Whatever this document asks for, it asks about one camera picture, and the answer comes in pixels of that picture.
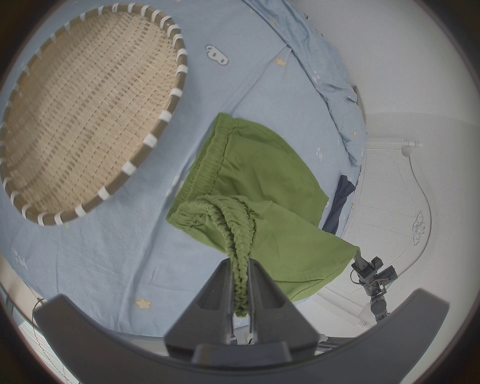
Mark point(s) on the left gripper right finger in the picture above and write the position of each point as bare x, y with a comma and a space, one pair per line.
277, 322

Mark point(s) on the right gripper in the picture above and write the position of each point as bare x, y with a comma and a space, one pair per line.
362, 270

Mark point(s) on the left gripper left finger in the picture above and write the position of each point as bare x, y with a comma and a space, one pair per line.
210, 318

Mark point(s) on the green shorts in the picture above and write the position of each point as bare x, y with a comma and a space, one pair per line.
262, 180

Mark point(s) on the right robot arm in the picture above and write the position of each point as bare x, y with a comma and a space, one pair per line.
377, 303

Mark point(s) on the dark blue garment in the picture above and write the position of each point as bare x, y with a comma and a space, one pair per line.
339, 202

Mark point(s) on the bed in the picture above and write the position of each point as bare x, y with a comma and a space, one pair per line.
112, 262

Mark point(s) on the round woven basket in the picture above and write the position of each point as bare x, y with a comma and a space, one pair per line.
86, 112

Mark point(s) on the pale blue quilt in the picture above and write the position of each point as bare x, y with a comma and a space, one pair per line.
322, 67

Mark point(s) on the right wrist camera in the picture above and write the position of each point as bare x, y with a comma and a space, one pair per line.
377, 261

